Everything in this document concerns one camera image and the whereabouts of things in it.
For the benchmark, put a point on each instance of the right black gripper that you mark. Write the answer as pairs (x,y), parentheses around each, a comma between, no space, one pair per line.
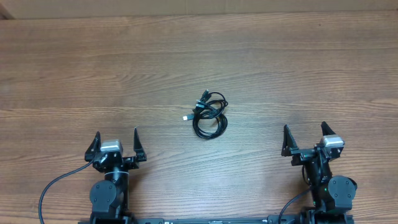
(288,148)

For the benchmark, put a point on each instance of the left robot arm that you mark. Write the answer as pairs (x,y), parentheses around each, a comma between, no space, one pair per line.
(110,196)

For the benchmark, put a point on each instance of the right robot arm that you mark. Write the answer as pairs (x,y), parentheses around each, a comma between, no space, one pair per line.
(332,195)

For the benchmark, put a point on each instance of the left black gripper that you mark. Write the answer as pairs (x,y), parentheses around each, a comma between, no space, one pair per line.
(132,163)

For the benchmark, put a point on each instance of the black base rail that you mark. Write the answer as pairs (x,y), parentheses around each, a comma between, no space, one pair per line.
(271,219)

